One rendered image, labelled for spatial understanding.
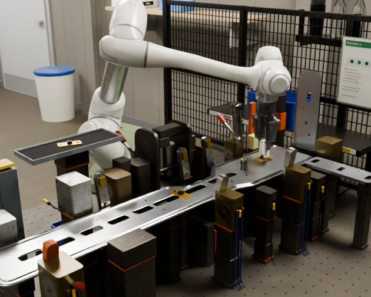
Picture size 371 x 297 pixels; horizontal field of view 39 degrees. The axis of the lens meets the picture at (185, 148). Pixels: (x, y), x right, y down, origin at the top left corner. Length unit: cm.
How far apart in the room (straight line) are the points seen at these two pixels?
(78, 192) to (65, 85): 448
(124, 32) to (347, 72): 106
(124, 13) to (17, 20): 548
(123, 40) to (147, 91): 376
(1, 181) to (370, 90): 159
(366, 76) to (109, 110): 117
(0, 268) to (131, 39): 95
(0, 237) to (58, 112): 464
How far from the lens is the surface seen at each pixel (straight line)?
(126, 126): 271
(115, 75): 232
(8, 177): 181
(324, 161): 223
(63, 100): 620
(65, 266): 139
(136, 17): 209
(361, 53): 248
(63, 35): 677
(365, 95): 250
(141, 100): 586
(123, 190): 184
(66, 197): 175
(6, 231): 166
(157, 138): 192
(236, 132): 222
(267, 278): 198
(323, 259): 212
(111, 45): 200
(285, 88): 186
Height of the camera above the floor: 179
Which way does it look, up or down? 20 degrees down
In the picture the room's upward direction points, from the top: straight up
